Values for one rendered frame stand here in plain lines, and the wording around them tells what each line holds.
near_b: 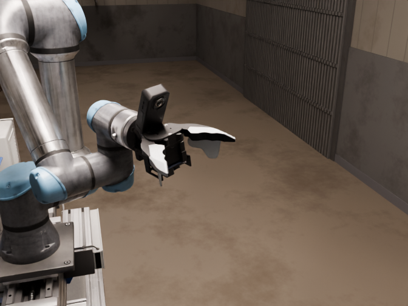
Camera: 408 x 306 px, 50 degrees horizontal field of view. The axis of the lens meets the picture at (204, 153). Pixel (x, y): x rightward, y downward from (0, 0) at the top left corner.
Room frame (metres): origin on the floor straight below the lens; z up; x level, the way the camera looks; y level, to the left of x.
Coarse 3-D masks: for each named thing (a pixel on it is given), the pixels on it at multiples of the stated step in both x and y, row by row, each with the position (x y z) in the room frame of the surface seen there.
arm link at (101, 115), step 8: (96, 104) 0.91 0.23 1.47; (104, 104) 0.89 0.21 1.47; (112, 104) 0.89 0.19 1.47; (88, 112) 0.91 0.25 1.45; (96, 112) 0.89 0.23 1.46; (104, 112) 0.87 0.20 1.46; (112, 112) 0.86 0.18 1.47; (88, 120) 0.90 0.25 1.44; (96, 120) 0.88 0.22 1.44; (104, 120) 0.85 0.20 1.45; (112, 120) 0.84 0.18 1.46; (96, 128) 0.88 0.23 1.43; (104, 128) 0.85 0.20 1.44; (104, 136) 0.86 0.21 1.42; (104, 144) 0.86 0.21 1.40; (112, 144) 0.86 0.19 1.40; (120, 144) 0.86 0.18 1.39
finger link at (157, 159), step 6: (156, 144) 0.71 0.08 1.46; (150, 150) 0.69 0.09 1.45; (156, 150) 0.69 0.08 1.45; (162, 150) 0.69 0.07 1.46; (150, 156) 0.67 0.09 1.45; (156, 156) 0.67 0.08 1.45; (162, 156) 0.66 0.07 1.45; (150, 162) 0.67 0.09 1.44; (156, 162) 0.65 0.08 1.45; (162, 162) 0.64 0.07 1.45; (156, 168) 0.64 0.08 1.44; (162, 168) 0.63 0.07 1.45; (162, 174) 0.63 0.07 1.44; (168, 174) 0.63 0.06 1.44
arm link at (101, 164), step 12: (84, 156) 0.85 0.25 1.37; (96, 156) 0.85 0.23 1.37; (108, 156) 0.86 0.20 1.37; (120, 156) 0.86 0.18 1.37; (132, 156) 0.90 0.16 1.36; (96, 168) 0.83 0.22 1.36; (108, 168) 0.84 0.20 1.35; (120, 168) 0.86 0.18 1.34; (132, 168) 0.89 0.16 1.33; (96, 180) 0.82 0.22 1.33; (108, 180) 0.84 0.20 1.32; (120, 180) 0.86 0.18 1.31; (132, 180) 0.89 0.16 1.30
